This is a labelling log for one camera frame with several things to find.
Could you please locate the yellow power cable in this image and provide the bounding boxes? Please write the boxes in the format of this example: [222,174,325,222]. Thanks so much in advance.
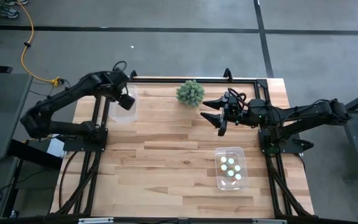
[16,0,62,86]

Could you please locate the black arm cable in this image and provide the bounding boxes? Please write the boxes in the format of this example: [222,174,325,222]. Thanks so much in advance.
[112,60,127,73]
[227,87,248,103]

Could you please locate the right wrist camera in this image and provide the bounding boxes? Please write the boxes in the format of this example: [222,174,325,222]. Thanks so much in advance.
[227,99,242,118]

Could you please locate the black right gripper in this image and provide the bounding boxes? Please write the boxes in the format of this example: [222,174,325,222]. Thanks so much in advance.
[200,92,260,137]

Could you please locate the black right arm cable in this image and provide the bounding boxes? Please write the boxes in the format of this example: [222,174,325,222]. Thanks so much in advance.
[227,87,248,103]

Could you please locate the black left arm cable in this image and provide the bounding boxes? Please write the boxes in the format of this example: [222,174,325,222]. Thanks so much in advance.
[112,60,127,73]

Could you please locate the clear plastic bin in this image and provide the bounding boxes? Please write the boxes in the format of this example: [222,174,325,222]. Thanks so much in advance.
[108,83,140,124]
[214,146,250,191]

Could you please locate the white box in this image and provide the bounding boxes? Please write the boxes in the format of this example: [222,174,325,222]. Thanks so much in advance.
[46,138,67,158]

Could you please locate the silver metal bracket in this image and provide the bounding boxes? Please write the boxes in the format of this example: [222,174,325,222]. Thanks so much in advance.
[78,217,114,224]
[252,218,288,224]

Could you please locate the green plant in white pot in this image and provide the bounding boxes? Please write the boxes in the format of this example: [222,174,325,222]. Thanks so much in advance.
[175,79,206,108]

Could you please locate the grey side table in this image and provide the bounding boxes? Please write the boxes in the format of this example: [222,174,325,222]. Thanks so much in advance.
[0,73,34,161]

